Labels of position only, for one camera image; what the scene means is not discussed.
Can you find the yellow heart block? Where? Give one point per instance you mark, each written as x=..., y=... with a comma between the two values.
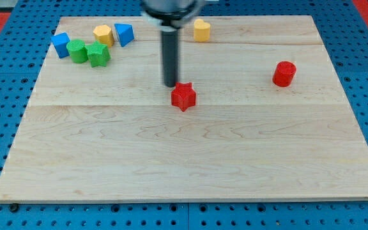
x=201, y=30

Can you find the red cylinder block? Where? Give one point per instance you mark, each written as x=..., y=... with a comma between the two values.
x=284, y=73

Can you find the green star block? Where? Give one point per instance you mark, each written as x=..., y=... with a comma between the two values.
x=98, y=54

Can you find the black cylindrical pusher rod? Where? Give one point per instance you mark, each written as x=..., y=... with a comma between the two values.
x=170, y=57

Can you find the wooden board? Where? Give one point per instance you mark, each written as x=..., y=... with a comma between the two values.
x=111, y=135

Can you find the green cylinder block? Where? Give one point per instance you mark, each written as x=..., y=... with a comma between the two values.
x=77, y=51

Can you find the blue triangle block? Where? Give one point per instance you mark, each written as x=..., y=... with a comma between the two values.
x=125, y=33

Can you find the blue cube block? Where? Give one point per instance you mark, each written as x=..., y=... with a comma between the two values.
x=60, y=42

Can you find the yellow hexagon block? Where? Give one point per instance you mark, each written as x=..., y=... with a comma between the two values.
x=104, y=35

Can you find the red star block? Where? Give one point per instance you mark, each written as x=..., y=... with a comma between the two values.
x=183, y=96

